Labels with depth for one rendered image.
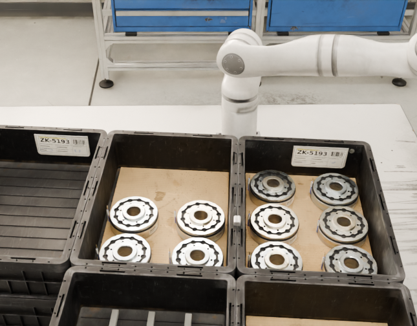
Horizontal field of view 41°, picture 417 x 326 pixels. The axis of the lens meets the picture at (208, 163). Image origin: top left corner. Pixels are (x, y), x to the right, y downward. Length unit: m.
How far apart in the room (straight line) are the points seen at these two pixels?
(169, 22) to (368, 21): 1.04
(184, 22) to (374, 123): 1.49
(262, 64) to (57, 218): 0.57
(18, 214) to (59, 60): 2.28
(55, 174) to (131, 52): 2.21
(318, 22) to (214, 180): 1.89
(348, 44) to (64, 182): 0.71
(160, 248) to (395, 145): 0.84
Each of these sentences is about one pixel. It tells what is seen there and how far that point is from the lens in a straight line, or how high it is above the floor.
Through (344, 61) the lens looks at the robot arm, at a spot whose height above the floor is 1.11.
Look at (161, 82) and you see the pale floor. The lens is 3.22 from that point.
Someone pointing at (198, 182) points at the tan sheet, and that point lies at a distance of 1.32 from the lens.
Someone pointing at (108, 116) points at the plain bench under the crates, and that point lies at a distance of 1.77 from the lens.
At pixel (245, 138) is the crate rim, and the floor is 0.93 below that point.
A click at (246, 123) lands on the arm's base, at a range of 1.43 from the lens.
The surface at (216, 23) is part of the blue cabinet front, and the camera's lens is 3.03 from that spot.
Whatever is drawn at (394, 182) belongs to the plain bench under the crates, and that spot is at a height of 0.70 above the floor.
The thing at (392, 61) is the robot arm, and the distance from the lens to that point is 1.29.
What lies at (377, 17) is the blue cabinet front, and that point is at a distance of 3.17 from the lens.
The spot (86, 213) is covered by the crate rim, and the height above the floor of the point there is 0.93.
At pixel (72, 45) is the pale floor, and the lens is 3.65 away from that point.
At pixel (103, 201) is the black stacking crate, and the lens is 1.23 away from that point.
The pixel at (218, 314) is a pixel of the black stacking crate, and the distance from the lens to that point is 1.08.
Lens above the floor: 1.72
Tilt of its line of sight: 40 degrees down
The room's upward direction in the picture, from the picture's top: 1 degrees clockwise
